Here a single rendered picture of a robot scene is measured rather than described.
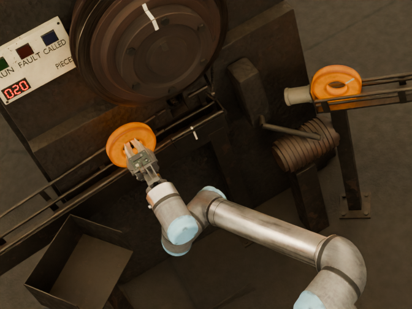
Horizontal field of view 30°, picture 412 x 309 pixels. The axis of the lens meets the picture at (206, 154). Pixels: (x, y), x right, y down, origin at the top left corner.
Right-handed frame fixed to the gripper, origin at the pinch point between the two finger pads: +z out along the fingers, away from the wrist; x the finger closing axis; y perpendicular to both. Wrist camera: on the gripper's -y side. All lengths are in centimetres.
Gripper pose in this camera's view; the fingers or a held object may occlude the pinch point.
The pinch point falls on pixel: (129, 141)
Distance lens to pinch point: 237.9
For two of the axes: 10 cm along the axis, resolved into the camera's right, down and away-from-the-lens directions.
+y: -1.3, -4.0, -9.1
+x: -8.6, 5.0, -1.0
